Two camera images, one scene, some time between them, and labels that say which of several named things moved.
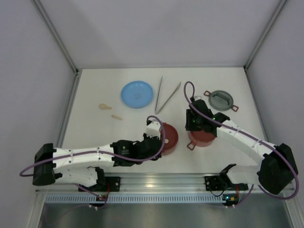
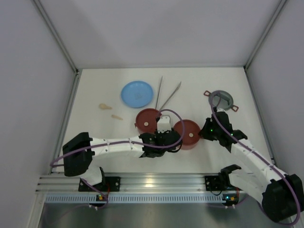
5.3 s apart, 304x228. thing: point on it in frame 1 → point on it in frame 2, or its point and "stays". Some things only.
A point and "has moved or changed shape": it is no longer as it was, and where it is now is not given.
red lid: x=171 y=138 has moved or changed shape
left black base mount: x=111 y=184 stays
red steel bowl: x=170 y=145 has moved or changed shape
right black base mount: x=213 y=183 stays
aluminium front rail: x=153 y=183 stays
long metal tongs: x=167 y=100 stays
